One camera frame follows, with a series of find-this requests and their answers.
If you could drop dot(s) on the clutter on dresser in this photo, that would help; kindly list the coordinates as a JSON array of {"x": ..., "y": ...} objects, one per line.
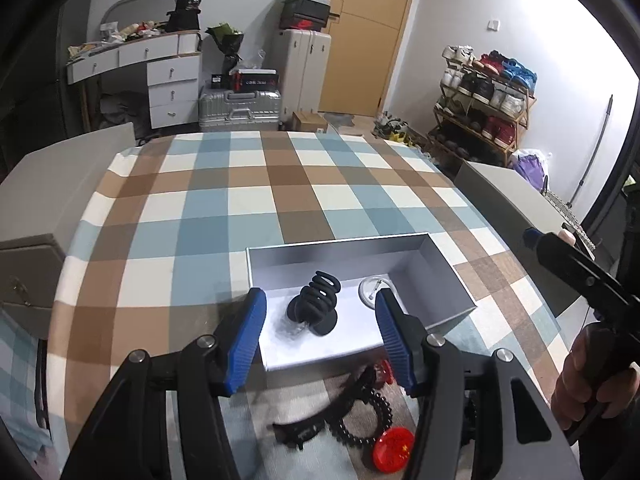
[{"x": 120, "y": 32}]

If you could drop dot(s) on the black red shoe box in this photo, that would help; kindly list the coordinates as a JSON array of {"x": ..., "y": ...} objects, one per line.
[{"x": 304, "y": 21}]

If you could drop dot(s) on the person's right hand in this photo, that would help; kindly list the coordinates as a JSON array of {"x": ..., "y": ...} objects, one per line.
[{"x": 575, "y": 385}]

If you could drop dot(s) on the small black box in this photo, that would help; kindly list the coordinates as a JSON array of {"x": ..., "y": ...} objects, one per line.
[{"x": 217, "y": 80}]

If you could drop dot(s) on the black hair claw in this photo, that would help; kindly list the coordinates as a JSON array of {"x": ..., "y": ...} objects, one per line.
[{"x": 312, "y": 305}]

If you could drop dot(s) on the wooden shoe rack with shoes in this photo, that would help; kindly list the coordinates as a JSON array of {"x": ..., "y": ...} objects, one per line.
[{"x": 485, "y": 100}]

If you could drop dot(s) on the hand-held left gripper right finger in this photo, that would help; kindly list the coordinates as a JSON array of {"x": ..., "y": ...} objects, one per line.
[{"x": 392, "y": 330}]

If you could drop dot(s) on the grey cardboard box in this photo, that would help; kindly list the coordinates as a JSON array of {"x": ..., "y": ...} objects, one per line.
[{"x": 320, "y": 265}]

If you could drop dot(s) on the large grey storage box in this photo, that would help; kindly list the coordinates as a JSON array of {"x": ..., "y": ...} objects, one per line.
[{"x": 45, "y": 195}]

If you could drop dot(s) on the teal plaid cloth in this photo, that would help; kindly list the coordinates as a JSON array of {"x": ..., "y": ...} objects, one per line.
[{"x": 20, "y": 375}]

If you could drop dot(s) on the beige upright suitcase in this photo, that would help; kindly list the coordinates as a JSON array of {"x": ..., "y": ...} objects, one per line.
[{"x": 302, "y": 70}]

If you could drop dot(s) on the white drawer dresser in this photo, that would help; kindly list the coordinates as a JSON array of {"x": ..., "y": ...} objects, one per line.
[{"x": 172, "y": 85}]

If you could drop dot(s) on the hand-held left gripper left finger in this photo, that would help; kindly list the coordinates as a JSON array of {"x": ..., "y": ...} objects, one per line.
[{"x": 245, "y": 340}]

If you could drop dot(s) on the brown blue checkered tablecloth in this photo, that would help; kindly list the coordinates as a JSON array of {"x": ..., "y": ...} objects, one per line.
[{"x": 250, "y": 200}]

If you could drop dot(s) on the dark wrapped bouquet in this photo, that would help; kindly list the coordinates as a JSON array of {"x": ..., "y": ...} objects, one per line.
[{"x": 227, "y": 42}]

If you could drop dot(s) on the wooden door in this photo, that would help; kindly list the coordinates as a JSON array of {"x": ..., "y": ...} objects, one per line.
[{"x": 365, "y": 35}]

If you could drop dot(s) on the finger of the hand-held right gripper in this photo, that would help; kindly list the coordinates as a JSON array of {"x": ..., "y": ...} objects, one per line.
[{"x": 575, "y": 265}]

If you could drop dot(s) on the small red accessory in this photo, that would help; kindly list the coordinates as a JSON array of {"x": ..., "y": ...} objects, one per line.
[{"x": 384, "y": 371}]

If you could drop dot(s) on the black red flat box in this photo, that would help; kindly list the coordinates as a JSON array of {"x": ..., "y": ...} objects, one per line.
[{"x": 255, "y": 80}]

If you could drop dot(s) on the long grey pole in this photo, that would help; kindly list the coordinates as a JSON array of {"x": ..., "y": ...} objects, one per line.
[{"x": 595, "y": 150}]

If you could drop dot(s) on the black bag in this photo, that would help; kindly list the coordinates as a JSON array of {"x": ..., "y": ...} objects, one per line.
[{"x": 185, "y": 12}]

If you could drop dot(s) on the silver suitcase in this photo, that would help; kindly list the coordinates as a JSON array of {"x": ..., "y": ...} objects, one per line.
[{"x": 240, "y": 107}]

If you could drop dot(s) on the black hair clip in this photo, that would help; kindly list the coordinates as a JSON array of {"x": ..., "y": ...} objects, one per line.
[{"x": 345, "y": 405}]

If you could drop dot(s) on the clear plastic bag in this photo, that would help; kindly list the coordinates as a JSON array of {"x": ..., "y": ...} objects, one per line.
[{"x": 256, "y": 60}]

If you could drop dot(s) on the brown cardboard box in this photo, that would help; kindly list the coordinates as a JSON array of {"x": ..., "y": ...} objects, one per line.
[{"x": 310, "y": 122}]

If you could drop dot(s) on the red round badge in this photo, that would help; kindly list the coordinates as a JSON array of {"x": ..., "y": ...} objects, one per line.
[{"x": 393, "y": 450}]

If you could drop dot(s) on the grey framed mirror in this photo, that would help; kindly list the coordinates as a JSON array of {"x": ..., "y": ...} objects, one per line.
[{"x": 130, "y": 7}]

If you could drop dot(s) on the shoes on floor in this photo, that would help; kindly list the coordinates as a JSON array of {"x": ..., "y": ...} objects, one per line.
[{"x": 395, "y": 130}]

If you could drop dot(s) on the purple bag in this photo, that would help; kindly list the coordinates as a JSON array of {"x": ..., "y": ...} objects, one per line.
[{"x": 530, "y": 170}]

